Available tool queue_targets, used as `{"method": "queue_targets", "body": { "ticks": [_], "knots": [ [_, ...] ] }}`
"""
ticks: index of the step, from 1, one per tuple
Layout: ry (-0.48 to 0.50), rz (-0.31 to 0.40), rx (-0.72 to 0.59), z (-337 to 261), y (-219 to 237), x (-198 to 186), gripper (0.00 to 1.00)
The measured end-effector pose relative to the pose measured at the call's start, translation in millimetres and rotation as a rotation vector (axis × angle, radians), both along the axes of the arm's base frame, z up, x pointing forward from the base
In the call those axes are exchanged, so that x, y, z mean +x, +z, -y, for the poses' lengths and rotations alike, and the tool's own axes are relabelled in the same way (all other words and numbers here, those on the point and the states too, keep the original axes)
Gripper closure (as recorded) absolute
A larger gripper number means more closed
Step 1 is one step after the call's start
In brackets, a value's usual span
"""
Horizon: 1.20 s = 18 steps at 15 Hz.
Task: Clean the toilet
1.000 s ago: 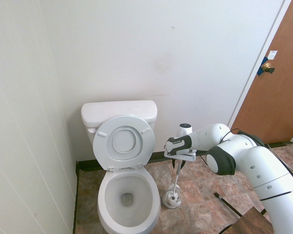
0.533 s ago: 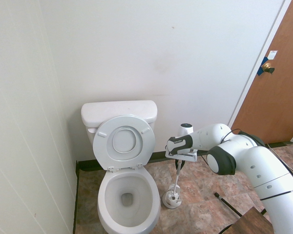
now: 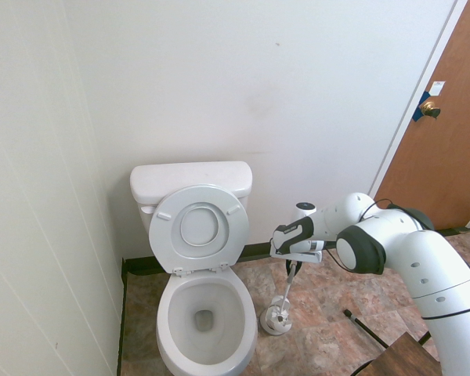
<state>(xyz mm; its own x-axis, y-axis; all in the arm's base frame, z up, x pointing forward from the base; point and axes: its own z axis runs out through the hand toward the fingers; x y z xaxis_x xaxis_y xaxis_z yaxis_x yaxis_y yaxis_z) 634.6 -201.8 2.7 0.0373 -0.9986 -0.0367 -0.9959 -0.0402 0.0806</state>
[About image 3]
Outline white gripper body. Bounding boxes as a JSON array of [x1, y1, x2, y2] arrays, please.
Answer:
[[269, 247, 324, 265]]

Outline white toilet brush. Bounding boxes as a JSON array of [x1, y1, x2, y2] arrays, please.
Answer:
[[275, 261, 301, 328]]

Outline white toilet brush holder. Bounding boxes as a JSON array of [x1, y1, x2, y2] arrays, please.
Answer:
[[259, 296, 293, 337]]

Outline white toilet seat lid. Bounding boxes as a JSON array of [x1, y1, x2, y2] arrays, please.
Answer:
[[148, 184, 251, 276]]

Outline white toilet tank lid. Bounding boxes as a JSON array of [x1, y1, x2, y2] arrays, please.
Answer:
[[129, 161, 255, 205]]

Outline white toilet bowl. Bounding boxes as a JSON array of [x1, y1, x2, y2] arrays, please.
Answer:
[[156, 267, 259, 376]]

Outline dark wooden table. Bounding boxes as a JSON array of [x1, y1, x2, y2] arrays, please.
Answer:
[[354, 331, 448, 376]]

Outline brown wooden door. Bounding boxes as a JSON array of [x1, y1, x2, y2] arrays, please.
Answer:
[[374, 0, 470, 233]]

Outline blue tape strip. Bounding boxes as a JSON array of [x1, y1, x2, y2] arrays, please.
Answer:
[[412, 90, 434, 123]]

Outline brass door knob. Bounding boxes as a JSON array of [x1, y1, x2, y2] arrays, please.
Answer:
[[421, 99, 442, 119]]

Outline black camera stand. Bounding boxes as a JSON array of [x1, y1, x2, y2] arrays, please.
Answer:
[[343, 309, 432, 349]]

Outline black power cable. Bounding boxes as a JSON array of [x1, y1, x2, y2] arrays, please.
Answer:
[[351, 357, 381, 376]]

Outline white door frame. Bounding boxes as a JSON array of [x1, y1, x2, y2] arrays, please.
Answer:
[[369, 0, 470, 197]]

